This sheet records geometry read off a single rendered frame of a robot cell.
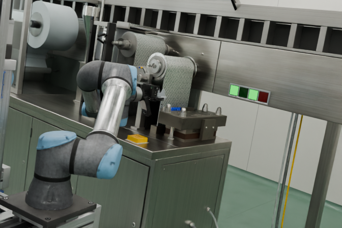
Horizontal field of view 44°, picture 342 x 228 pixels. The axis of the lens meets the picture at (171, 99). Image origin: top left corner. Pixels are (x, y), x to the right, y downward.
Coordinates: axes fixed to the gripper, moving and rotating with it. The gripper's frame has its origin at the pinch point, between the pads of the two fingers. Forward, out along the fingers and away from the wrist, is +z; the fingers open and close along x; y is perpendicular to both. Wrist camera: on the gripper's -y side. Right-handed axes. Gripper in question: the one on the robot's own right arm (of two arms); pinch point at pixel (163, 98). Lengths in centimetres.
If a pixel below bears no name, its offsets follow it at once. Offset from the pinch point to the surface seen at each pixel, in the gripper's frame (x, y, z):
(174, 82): -0.2, 9.0, 6.3
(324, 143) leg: -72, -8, 46
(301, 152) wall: 24, -63, 263
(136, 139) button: -12.5, -17.2, -29.4
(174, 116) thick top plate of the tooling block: -14.4, -6.5, -6.4
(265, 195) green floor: 37, -109, 225
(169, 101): -0.3, -1.4, 4.6
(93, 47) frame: 47, 20, -13
